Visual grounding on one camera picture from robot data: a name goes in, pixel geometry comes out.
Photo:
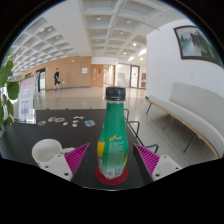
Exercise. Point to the flat round red coaster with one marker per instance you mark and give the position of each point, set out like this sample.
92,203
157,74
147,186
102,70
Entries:
113,181

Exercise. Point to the round colourful sticker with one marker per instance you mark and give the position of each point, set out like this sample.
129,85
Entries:
41,123
60,120
51,119

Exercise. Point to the clear acrylic sign stand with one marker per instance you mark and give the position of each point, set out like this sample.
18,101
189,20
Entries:
26,100

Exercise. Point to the recessed ceiling lights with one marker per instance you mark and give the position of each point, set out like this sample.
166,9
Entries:
98,18

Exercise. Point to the green leafy plant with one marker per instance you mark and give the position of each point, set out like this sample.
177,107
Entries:
8,90

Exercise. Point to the long white bench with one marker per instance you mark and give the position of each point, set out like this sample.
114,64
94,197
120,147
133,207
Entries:
190,113

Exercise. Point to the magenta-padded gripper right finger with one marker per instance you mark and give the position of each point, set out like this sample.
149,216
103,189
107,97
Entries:
148,158

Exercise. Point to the white polka-dot mug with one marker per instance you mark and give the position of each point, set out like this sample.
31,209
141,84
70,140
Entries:
45,151

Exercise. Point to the green plastic drink bottle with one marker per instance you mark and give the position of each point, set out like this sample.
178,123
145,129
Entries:
112,133

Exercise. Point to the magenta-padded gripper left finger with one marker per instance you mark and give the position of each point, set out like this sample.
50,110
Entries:
77,156

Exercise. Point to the black metal chair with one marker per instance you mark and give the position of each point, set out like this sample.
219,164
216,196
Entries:
138,128
128,113
151,145

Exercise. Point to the person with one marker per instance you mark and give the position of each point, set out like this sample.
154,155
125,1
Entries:
57,78

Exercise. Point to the framed landscape painting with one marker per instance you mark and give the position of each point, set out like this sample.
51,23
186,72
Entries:
196,43

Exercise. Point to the small blue card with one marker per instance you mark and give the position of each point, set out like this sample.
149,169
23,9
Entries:
90,123

